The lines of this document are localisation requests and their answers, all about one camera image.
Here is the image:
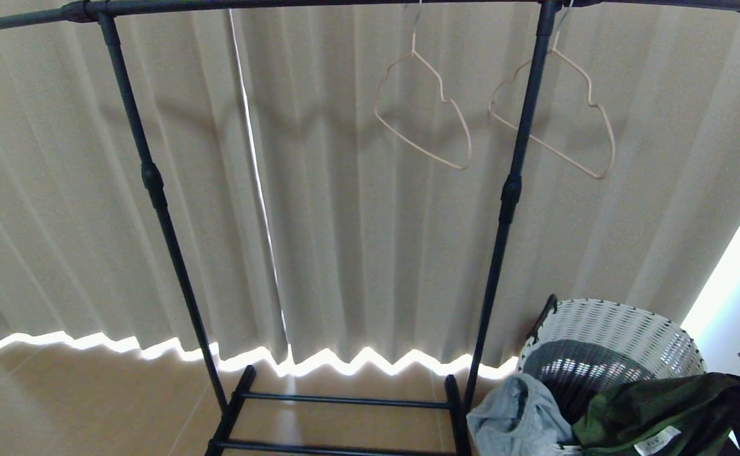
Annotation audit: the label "green shirt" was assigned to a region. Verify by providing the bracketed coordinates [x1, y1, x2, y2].
[571, 372, 740, 456]

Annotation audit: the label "pale grey shorts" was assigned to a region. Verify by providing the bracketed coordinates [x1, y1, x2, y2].
[467, 372, 576, 456]

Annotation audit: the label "pink clothes hanger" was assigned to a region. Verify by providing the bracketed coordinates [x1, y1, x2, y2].
[489, 0, 616, 181]
[374, 0, 472, 171]

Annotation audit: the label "white laundry basket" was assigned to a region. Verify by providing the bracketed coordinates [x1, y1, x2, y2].
[517, 293, 707, 444]

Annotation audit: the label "black clothes rack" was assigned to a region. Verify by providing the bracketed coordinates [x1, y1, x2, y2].
[0, 0, 740, 456]

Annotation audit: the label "beige curtain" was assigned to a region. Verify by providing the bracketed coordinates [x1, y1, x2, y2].
[0, 0, 740, 381]

